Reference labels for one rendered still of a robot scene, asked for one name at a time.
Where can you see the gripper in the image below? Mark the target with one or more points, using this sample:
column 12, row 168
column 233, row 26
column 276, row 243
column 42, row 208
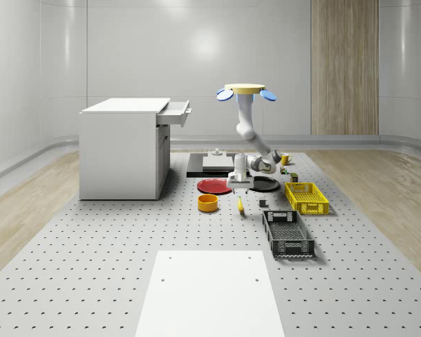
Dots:
column 240, row 182

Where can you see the white drawer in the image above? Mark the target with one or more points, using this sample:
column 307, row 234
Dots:
column 172, row 114

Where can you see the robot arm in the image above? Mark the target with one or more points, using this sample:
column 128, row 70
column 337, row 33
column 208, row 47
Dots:
column 246, row 119

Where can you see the banana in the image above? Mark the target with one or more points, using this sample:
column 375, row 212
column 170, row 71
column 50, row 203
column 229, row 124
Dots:
column 240, row 207

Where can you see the black plate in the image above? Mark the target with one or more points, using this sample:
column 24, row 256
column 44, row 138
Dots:
column 266, row 184

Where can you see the red plate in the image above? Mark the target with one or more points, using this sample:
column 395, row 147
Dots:
column 212, row 186

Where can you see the grey cube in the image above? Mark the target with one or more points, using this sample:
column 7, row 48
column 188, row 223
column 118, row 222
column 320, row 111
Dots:
column 263, row 203

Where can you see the black stove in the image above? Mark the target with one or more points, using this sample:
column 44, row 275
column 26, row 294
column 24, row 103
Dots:
column 214, row 162

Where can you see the yellow bowl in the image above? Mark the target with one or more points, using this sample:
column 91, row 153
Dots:
column 207, row 205

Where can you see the puzzle cube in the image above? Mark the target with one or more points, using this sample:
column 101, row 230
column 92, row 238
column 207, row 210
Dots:
column 284, row 171

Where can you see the yellow mug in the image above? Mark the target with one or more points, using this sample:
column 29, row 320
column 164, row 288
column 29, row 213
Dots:
column 285, row 160

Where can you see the flat-sided can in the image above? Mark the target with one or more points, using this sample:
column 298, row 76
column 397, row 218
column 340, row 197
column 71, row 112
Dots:
column 294, row 177

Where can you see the yellow basket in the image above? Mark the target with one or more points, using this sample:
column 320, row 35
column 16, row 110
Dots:
column 314, row 208

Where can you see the dark grey basket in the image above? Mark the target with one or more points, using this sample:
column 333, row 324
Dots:
column 293, row 247

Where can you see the white board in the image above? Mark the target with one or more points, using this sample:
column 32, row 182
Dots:
column 210, row 298

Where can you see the white cabinet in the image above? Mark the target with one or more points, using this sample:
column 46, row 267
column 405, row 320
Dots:
column 119, row 154

